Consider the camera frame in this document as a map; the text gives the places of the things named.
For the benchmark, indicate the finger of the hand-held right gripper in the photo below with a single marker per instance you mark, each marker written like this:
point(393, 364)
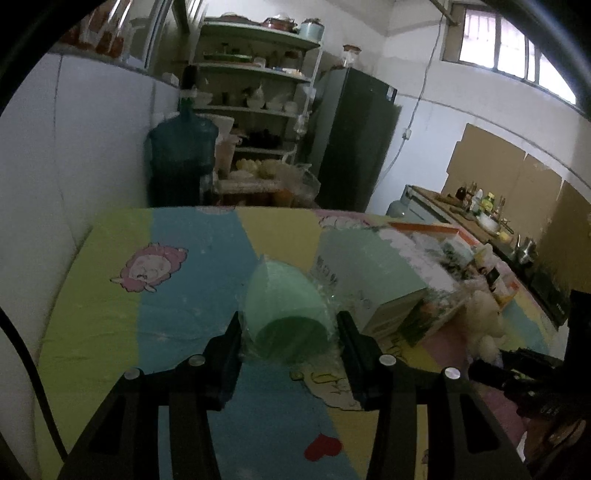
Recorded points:
point(501, 378)
point(531, 360)

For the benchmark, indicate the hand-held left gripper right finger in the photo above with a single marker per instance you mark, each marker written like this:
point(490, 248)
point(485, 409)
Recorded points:
point(353, 364)

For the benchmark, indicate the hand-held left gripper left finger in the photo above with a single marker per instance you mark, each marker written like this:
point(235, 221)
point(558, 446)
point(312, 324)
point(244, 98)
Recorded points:
point(228, 362)

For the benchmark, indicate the green cup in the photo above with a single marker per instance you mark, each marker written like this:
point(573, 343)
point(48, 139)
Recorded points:
point(281, 304)

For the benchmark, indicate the white tissue packet green print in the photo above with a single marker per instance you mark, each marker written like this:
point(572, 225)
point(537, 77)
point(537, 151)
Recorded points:
point(427, 318)

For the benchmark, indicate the orange rimmed cardboard box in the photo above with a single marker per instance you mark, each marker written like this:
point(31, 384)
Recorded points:
point(415, 227)

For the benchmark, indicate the black stove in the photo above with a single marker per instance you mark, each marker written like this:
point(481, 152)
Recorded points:
point(551, 295)

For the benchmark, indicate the white plush toy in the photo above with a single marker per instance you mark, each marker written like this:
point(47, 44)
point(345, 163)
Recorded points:
point(482, 318)

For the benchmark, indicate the colourful printed blanket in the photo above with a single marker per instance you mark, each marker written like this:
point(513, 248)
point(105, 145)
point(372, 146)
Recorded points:
point(184, 314)

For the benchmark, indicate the green tissue box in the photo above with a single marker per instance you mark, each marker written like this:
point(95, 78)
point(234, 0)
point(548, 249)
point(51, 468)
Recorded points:
point(369, 272)

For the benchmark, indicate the small dark capped bottle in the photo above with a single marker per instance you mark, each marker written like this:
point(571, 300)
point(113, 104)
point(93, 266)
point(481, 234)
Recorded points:
point(490, 272)

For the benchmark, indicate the metal kettle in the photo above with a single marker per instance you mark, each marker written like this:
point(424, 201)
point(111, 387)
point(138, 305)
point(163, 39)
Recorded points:
point(524, 249)

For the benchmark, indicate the white bowl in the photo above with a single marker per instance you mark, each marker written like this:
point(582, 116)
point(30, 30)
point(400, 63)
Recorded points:
point(489, 224)

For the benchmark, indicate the row of condiment bottles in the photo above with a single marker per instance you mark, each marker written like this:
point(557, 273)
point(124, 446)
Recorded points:
point(480, 201)

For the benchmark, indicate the kitchen counter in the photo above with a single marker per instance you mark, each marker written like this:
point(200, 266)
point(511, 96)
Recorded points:
point(434, 203)

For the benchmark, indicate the clear plastic bag with food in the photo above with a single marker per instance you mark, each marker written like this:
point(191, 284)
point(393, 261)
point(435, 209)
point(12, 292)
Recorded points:
point(300, 184)

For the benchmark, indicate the blue water jug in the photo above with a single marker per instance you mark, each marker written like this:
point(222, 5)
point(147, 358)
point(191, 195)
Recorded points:
point(182, 157)

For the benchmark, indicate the dark refrigerator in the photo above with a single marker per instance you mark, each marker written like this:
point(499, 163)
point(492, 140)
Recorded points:
point(355, 138)

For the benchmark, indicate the water jug pump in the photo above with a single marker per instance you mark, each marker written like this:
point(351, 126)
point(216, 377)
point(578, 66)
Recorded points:
point(189, 85)

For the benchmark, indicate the metal shelf rack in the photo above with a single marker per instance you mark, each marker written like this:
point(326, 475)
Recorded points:
point(258, 74)

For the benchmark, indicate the barred window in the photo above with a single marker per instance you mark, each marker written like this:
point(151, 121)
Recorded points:
point(508, 41)

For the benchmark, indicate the glass jar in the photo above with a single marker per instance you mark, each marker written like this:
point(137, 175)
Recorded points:
point(352, 55)

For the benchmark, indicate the light blue pot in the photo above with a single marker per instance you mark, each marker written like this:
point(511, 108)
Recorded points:
point(313, 28)

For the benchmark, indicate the row of bottles on sill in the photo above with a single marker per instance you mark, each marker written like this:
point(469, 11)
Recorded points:
point(101, 32)

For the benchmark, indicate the cardboard wall panel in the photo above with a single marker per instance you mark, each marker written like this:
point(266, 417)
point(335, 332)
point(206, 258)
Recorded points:
point(494, 161)

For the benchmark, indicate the interior window frame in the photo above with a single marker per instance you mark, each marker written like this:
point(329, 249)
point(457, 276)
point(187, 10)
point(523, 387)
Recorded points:
point(154, 37)

